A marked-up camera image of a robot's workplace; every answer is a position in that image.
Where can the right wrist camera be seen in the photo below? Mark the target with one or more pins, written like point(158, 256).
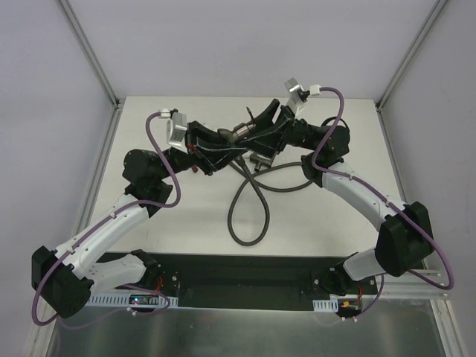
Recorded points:
point(298, 96)

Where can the white cable duct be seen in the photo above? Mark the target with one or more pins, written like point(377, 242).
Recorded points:
point(133, 300)
point(330, 305)

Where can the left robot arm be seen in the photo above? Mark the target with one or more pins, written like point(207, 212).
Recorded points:
point(66, 277)

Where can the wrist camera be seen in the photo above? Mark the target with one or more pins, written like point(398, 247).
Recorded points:
point(176, 128)
point(298, 96)

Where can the white cable duct right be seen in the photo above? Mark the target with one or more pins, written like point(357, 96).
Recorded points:
point(330, 305)

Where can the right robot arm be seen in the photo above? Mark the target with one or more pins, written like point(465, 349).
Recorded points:
point(405, 235)

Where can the aluminium frame post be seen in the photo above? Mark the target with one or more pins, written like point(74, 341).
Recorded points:
point(435, 13)
point(85, 46)

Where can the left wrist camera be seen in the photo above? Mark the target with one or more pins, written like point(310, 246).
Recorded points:
point(176, 128)

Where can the white cable duct left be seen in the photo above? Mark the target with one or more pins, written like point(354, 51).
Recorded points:
point(133, 300)

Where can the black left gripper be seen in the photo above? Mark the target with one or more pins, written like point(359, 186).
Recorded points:
point(197, 147)

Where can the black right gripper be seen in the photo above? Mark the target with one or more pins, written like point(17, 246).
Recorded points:
point(280, 128)

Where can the aluminium frame post left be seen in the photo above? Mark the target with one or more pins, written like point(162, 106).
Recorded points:
point(85, 46)

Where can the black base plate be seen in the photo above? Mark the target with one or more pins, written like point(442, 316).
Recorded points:
point(240, 282)

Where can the grey angle valve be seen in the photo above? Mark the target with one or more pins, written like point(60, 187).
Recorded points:
point(261, 162)

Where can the aluminium frame post right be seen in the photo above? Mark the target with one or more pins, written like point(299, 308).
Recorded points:
point(435, 13)

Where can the grey metal faucet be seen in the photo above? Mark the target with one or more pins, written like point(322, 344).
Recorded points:
point(242, 130)

